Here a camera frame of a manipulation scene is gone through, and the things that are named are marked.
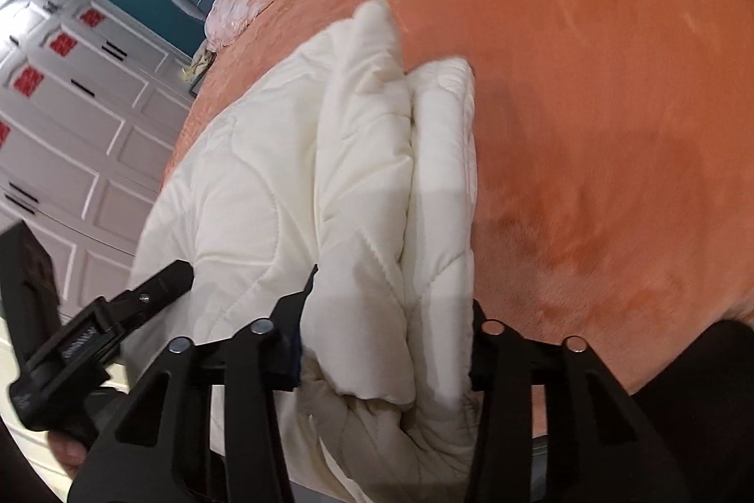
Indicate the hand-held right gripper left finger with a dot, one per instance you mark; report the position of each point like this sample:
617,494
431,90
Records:
283,329

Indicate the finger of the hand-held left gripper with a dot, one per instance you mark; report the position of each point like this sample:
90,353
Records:
159,288

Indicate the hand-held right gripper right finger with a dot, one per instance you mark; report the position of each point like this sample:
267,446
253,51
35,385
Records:
480,344

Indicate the white quilted garment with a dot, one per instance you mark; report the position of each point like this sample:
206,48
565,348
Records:
353,185

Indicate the person's left hand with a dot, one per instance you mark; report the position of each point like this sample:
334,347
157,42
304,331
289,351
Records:
68,456

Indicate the white panelled wardrobe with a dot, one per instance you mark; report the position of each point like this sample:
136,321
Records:
76,137

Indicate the red paper door decoration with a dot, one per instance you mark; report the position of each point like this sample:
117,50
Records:
4,133
27,83
63,46
92,18

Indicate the orange plush bed blanket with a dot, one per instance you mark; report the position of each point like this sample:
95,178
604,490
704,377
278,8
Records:
589,96

